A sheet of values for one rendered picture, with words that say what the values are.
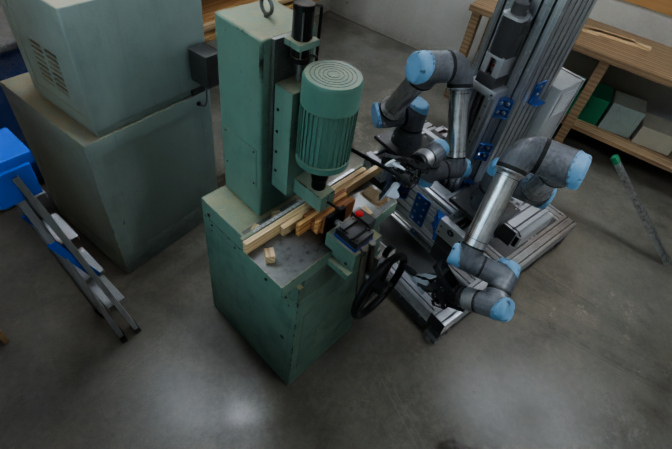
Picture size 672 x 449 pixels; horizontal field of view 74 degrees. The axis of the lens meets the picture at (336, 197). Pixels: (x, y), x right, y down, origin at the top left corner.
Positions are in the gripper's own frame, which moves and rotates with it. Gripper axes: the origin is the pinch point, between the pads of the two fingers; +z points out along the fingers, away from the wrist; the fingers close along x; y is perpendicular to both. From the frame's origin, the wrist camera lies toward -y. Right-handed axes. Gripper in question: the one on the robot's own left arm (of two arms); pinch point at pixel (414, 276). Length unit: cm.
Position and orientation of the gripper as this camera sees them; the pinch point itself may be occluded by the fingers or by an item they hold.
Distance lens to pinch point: 162.9
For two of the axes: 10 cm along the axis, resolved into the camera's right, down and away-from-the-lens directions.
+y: 2.5, 8.9, 3.9
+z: -6.8, -1.2, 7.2
